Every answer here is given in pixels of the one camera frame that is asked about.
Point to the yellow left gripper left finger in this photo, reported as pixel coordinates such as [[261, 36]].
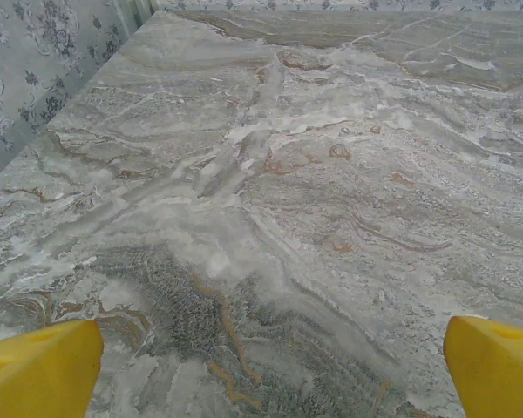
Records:
[[39, 370]]

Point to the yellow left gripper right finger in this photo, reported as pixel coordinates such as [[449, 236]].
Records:
[[497, 370]]

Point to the aluminium frame corner post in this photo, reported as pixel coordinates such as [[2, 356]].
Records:
[[139, 13]]

